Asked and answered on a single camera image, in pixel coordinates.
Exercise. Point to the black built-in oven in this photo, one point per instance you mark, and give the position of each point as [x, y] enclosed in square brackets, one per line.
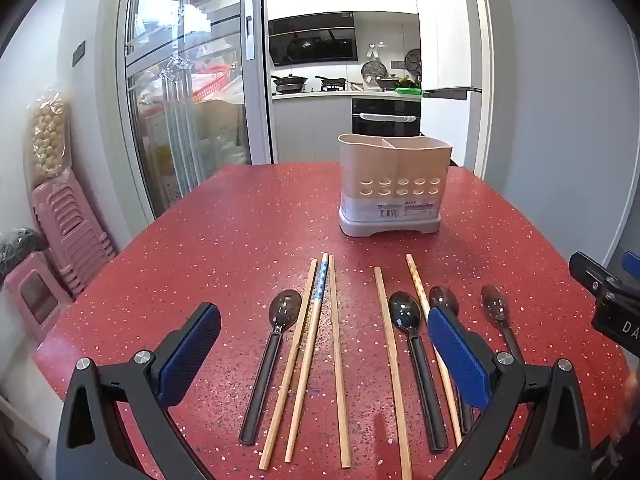
[385, 130]

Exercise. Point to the black frying pan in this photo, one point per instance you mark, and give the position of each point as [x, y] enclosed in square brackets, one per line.
[331, 83]

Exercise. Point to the white kitchen counter cabinets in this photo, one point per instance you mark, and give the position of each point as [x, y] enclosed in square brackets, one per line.
[310, 125]

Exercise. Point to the sliding glass door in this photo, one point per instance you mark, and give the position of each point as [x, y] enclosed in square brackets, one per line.
[200, 110]

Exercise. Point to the black wok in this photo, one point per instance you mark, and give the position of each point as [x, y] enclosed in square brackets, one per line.
[289, 84]

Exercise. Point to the black bag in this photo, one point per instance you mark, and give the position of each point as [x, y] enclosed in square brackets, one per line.
[20, 250]

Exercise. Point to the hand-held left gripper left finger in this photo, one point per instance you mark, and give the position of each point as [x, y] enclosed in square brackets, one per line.
[192, 350]

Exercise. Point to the plain wooden chopstick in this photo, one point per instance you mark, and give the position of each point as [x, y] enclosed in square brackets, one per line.
[294, 340]
[391, 360]
[338, 360]

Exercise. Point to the green cutting board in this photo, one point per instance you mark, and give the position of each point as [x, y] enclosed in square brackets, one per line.
[407, 91]

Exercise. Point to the black wall switch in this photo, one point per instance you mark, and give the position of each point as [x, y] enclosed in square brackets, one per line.
[78, 53]

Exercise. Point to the dark cooking pot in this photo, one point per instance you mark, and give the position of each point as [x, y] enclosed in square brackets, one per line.
[388, 83]

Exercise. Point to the beige plastic utensil holder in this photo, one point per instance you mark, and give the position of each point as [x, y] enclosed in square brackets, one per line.
[390, 170]

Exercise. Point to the stack of pink stools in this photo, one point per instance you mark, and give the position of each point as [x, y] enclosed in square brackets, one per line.
[75, 235]

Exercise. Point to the dark translucent plastic spoon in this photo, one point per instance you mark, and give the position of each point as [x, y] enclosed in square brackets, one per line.
[495, 302]
[405, 312]
[442, 297]
[285, 307]

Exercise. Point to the blue flowered wooden chopstick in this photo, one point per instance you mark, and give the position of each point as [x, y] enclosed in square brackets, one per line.
[315, 310]

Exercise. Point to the black range hood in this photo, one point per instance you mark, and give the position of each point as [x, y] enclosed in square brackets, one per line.
[312, 40]

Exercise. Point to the white refrigerator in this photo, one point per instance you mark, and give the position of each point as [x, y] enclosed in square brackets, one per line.
[445, 35]

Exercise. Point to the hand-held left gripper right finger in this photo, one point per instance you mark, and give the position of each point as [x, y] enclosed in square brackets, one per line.
[457, 360]

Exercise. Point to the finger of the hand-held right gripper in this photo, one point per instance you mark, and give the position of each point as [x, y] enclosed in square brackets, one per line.
[587, 270]
[632, 265]

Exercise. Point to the pink plastic stool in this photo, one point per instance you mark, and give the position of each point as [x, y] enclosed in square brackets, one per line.
[35, 295]

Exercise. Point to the bag of beige balls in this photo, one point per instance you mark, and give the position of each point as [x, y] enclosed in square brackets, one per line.
[47, 135]

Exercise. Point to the yellow flowered wooden chopstick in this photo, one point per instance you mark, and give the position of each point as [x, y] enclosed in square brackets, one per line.
[417, 285]

